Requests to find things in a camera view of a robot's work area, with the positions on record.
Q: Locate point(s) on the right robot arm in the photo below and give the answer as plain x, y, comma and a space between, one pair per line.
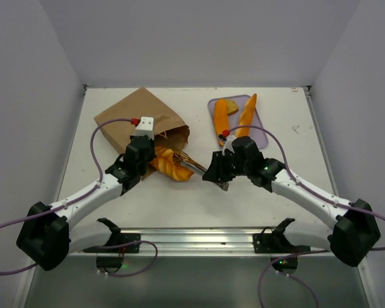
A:
348, 233

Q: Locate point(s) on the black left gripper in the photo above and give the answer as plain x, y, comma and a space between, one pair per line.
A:
152, 153

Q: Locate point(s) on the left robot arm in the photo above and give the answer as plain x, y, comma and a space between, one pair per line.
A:
51, 232

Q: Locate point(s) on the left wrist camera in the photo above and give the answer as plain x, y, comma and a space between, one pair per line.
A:
145, 128

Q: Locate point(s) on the aluminium mounting rail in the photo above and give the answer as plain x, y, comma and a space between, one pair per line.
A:
182, 242

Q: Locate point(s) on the toast slice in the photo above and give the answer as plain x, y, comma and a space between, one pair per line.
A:
232, 107

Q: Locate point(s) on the small orange bread roll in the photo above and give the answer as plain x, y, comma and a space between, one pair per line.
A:
246, 117

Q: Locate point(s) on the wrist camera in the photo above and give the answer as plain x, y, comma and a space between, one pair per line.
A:
145, 128
227, 138

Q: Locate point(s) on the brown paper bag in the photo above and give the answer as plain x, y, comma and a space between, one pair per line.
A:
169, 128

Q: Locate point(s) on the braided glazed bread loaf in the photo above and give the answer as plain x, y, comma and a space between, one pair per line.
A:
164, 163

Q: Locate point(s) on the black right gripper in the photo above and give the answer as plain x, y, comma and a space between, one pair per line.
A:
216, 167

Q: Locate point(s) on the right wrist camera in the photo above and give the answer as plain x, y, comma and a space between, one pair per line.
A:
227, 138

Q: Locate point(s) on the long orange bread loaf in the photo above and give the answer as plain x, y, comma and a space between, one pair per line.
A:
220, 118

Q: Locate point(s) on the steel kitchen tongs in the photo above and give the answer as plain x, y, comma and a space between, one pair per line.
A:
182, 159

